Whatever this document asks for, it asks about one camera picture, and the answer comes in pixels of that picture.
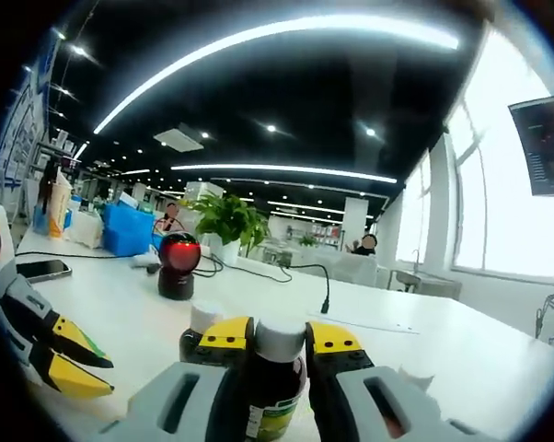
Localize white table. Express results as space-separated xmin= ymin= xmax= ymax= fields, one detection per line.
xmin=14 ymin=229 xmax=554 ymax=442

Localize tall red medicine bottle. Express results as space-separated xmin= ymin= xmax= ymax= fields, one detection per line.
xmin=239 ymin=317 xmax=311 ymax=442

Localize white desk partition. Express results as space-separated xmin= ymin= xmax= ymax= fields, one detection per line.
xmin=258 ymin=247 xmax=380 ymax=287

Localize black barcode scanner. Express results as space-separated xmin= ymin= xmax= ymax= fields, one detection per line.
xmin=156 ymin=232 xmax=201 ymax=302

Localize white plastic bag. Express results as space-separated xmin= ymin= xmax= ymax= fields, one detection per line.
xmin=67 ymin=207 xmax=107 ymax=250

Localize steel sink with faucet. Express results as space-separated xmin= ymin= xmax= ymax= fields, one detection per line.
xmin=388 ymin=250 xmax=463 ymax=301

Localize black smartphone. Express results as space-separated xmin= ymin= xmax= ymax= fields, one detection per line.
xmin=15 ymin=259 xmax=74 ymax=285

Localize white power adapter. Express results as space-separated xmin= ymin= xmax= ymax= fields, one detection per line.
xmin=128 ymin=254 xmax=162 ymax=273

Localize green potted plant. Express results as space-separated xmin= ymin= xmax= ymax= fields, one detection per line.
xmin=179 ymin=192 xmax=272 ymax=267

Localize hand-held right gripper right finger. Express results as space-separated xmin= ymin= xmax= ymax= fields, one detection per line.
xmin=304 ymin=320 xmax=444 ymax=442

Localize blue white wall posters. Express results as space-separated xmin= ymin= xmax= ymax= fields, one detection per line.
xmin=0 ymin=40 xmax=61 ymax=188

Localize small dark medicine bottle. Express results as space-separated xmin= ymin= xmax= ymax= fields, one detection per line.
xmin=179 ymin=301 xmax=226 ymax=365

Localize wall-mounted black monitor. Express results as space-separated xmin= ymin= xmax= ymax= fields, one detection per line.
xmin=508 ymin=95 xmax=554 ymax=198

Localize ceiling air conditioner panel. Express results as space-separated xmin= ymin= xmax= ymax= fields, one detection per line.
xmin=153 ymin=122 xmax=206 ymax=153

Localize black scanner cable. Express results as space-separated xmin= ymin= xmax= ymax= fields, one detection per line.
xmin=192 ymin=252 xmax=293 ymax=285

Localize orange white carton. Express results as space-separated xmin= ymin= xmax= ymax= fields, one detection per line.
xmin=45 ymin=167 xmax=75 ymax=239

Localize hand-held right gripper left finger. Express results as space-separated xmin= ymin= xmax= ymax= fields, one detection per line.
xmin=128 ymin=316 xmax=256 ymax=442

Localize black gooseneck cable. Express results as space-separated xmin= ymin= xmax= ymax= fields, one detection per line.
xmin=276 ymin=262 xmax=331 ymax=316

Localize blue plastic crate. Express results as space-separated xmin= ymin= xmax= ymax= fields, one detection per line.
xmin=101 ymin=202 xmax=156 ymax=257

